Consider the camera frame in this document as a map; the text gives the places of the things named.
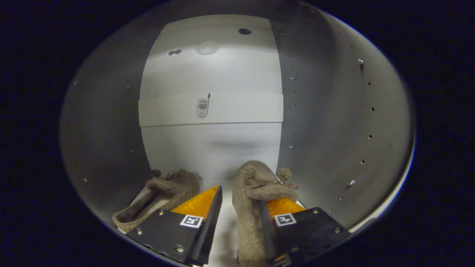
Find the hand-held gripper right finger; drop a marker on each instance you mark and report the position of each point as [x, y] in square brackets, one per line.
[269, 237]

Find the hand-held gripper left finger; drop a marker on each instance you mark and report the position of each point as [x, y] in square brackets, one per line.
[209, 226]

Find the brown felt shoe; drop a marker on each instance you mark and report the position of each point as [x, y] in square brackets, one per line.
[174, 189]
[246, 215]

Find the grey shoe cabinet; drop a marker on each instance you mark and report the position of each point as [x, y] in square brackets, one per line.
[334, 129]

